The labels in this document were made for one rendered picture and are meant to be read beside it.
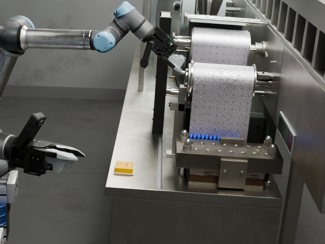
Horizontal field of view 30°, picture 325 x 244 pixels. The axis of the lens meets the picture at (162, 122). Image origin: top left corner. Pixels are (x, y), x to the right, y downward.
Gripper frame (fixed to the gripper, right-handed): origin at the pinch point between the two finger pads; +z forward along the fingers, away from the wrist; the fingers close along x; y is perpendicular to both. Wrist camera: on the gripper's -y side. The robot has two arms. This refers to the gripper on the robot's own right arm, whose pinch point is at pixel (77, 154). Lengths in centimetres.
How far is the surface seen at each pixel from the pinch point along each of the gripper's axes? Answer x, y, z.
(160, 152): -95, 21, -6
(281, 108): -76, -9, 44
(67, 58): -405, 28, -207
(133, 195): -58, 29, -3
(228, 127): -91, 4, 23
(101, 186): -238, 92, -89
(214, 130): -89, 6, 18
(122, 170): -68, 23, -11
